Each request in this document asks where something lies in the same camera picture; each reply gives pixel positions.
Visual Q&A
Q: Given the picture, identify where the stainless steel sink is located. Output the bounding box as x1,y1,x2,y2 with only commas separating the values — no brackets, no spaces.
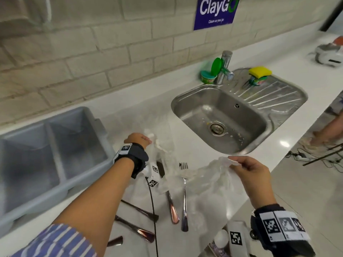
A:
171,67,309,155

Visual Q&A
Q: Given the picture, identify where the yellow sponge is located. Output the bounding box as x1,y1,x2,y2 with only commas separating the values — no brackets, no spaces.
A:
248,66,272,78

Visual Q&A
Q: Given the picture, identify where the grey plastic cutlery bin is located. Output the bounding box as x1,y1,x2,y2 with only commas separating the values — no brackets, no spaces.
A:
0,106,116,238

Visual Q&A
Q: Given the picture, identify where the black left wrist strap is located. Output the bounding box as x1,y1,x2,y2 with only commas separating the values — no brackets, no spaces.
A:
113,142,149,180

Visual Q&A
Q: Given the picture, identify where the metal fork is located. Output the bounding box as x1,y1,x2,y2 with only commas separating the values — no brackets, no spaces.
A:
179,162,189,233

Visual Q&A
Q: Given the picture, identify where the black wrist strap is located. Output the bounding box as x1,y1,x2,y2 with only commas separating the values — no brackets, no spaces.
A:
250,203,317,257
113,142,149,180

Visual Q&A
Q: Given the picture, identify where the clear plastic bag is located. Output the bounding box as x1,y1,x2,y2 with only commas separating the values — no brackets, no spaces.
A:
144,115,248,236

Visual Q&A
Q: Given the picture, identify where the person's left hand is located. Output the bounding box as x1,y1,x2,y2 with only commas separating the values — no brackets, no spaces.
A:
123,133,153,151

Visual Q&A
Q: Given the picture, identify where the black right wrist strap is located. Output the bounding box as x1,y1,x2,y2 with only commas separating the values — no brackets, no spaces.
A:
250,203,317,257

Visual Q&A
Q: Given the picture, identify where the person's right hand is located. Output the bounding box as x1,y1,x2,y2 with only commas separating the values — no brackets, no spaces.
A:
228,155,274,210

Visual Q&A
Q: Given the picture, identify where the dark cutlery handle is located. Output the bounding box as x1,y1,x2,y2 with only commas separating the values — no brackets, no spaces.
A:
121,200,159,222
107,236,124,247
115,215,156,243

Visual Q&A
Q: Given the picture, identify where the blue striped shirt sleeve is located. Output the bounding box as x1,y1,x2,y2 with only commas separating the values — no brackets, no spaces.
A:
8,224,97,257

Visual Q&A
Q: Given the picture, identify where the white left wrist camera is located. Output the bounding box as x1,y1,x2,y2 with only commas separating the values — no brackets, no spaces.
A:
142,163,164,188

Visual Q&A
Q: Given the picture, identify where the green dish paste tub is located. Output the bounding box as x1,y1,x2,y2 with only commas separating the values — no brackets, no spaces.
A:
200,57,223,85

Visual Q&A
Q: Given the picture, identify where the white power strip with cables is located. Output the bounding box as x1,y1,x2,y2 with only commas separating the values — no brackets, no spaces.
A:
285,143,343,169

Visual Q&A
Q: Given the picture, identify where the blue wall sign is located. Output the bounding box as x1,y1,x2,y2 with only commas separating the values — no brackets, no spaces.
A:
193,0,241,31

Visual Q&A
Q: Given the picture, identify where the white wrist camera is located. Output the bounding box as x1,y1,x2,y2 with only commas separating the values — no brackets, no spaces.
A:
142,163,164,188
227,220,252,257

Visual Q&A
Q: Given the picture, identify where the person's left forearm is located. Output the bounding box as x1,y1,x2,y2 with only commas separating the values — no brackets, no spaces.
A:
53,157,135,257

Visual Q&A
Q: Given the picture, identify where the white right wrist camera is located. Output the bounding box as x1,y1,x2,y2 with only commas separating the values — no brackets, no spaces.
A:
227,220,252,257

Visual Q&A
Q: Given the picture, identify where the white device with orange part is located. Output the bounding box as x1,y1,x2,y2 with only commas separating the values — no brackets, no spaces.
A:
308,36,343,68

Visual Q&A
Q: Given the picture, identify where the white round bottle cap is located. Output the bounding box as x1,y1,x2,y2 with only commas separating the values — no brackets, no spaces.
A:
214,230,229,250

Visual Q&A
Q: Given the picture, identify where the black cable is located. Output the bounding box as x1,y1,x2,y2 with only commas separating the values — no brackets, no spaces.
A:
145,177,159,257

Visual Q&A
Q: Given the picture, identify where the rose handled knife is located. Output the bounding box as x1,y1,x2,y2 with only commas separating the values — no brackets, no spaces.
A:
156,161,180,225

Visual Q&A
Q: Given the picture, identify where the chrome faucet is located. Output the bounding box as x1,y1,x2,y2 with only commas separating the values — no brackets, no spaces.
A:
216,50,235,85

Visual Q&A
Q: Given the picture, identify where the person's right forearm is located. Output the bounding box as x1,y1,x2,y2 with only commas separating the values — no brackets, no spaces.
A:
252,195,277,211

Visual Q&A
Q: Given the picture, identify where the dish paste tub under sponge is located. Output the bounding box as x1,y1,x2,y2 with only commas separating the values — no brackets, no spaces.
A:
249,75,268,86

